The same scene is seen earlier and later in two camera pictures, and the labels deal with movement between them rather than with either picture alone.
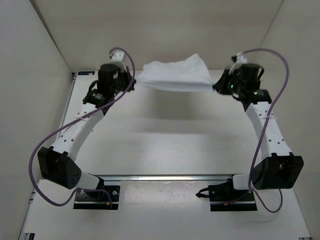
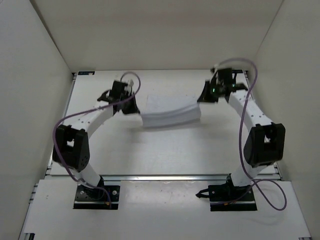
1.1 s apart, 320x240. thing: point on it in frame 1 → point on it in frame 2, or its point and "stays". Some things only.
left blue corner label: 89,73 stays
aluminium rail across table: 165,177 stays
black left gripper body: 119,84 → 126,95
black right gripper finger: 223,84 → 208,94
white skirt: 189,75 → 162,110
